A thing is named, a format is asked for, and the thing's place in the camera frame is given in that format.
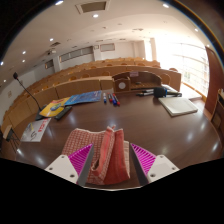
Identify wooden shelf unit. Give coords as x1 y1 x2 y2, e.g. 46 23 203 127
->
210 89 224 134

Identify wooden auditorium seat rows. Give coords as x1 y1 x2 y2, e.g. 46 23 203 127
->
0 57 183 134

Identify black gooseneck table microphone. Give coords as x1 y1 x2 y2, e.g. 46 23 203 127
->
12 72 49 122

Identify black-legged wooden side table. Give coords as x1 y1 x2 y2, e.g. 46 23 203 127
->
2 124 21 151

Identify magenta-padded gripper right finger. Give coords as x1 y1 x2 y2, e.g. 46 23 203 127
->
129 143 180 187

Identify red checkered towel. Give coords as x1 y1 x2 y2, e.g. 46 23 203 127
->
61 125 132 186

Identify recessed ceiling lights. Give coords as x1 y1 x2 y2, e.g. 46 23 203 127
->
0 0 214 68

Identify ceiling air vent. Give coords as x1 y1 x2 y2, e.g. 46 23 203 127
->
75 0 110 15

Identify wooden desk organizer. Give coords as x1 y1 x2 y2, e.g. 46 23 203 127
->
112 70 163 94

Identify black pen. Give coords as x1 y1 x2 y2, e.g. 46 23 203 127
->
136 89 155 98

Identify black whiteboard eraser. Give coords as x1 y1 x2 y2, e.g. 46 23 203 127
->
153 86 168 99

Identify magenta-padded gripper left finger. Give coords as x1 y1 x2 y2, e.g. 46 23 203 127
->
44 143 95 187

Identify blue booklet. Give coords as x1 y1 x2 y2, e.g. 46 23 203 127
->
63 90 103 107

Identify white poster with red print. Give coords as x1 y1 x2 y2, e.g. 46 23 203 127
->
20 117 53 143

